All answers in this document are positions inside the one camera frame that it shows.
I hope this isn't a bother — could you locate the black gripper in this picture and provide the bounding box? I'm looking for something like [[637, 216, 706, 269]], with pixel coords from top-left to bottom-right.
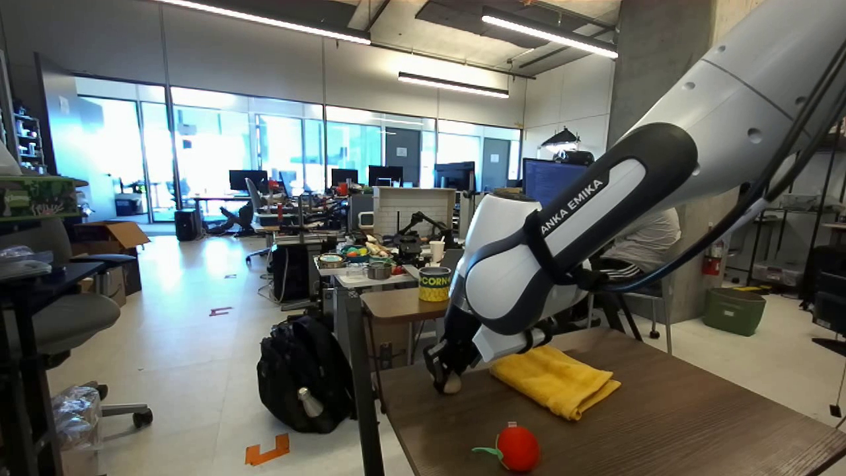
[[420, 302, 485, 387]]

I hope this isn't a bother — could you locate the red toy vegetable green stem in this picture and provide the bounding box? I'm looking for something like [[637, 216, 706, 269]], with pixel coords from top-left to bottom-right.
[[471, 418, 543, 476]]

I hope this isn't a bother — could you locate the yellow towel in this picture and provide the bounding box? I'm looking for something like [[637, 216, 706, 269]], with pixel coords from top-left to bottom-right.
[[486, 342, 625, 424]]

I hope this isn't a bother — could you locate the white chair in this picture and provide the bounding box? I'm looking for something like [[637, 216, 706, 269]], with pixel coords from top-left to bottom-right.
[[411, 315, 449, 364]]

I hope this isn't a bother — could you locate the brown wooden desk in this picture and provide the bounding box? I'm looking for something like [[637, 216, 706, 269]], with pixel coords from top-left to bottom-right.
[[357, 286, 455, 372]]

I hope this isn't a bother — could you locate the yellow green wipes canister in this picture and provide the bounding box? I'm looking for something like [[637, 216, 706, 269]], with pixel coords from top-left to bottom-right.
[[416, 265, 455, 306]]

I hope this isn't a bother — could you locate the black slanted metal pole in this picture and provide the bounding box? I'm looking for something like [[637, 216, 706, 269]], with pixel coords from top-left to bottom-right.
[[342, 286, 386, 476]]

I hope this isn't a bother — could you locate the black backpack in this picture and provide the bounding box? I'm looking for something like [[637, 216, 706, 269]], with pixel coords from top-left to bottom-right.
[[254, 309, 360, 436]]

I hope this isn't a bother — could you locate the white desk partition panel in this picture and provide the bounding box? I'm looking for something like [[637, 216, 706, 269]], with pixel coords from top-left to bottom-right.
[[371, 186, 460, 241]]

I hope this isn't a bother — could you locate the orange floor tape marker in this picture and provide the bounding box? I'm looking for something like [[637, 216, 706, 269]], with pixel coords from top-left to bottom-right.
[[245, 430, 293, 469]]

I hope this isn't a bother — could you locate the computer monitor blue screen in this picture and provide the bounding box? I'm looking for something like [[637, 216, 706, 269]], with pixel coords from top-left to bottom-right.
[[522, 155, 594, 212]]

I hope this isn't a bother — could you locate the grey chair with metal legs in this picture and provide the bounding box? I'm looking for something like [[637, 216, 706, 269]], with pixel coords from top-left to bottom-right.
[[616, 273, 686, 354]]

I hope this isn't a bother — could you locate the black lamp shade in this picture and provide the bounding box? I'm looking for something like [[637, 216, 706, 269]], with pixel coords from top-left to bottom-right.
[[541, 124, 583, 153]]

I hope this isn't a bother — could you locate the long ceiling light strip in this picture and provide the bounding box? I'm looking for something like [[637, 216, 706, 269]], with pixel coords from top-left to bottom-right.
[[156, 0, 374, 48], [480, 11, 621, 64], [398, 69, 513, 101]]

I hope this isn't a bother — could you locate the red fire extinguisher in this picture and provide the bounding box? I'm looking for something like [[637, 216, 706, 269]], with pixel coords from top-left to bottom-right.
[[701, 241, 727, 280]]

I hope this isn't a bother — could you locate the black trash bin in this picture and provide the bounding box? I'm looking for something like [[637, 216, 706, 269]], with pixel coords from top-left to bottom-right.
[[172, 207, 202, 244]]

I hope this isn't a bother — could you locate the green storage bin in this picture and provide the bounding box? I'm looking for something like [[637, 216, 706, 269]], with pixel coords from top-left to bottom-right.
[[701, 284, 771, 339]]

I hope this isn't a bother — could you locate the black metal shelf rack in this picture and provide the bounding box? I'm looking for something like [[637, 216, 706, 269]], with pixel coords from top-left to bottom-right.
[[747, 122, 846, 298]]

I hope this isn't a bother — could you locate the open cardboard box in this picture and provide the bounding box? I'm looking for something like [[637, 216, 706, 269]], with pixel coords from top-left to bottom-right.
[[69, 219, 153, 298]]

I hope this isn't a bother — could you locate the clear plastic bottle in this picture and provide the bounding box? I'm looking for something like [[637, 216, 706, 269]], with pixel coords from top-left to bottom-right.
[[50, 383, 106, 476]]

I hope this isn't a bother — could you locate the grey office chair with armrest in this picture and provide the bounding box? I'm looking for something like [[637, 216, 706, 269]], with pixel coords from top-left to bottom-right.
[[17, 219, 156, 433]]

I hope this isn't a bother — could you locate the green box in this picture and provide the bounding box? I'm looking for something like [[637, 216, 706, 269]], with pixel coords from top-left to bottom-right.
[[0, 172, 90, 221]]

